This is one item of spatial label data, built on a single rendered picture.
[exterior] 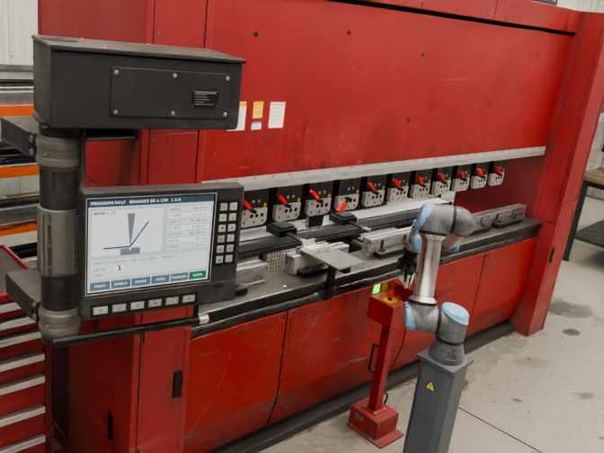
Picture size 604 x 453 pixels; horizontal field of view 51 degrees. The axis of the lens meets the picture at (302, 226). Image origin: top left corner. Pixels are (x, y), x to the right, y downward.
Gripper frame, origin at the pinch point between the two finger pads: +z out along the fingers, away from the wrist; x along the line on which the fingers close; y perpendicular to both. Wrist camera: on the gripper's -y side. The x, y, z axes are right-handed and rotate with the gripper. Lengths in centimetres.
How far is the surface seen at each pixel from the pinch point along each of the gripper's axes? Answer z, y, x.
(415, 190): -36, 34, -35
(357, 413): 74, 1, 14
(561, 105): -83, 34, -178
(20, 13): -53, 467, 21
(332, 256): -14.5, 20.5, 37.9
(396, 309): 6.9, -5.6, 12.5
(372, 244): -8.0, 33.0, -7.3
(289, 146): -65, 37, 62
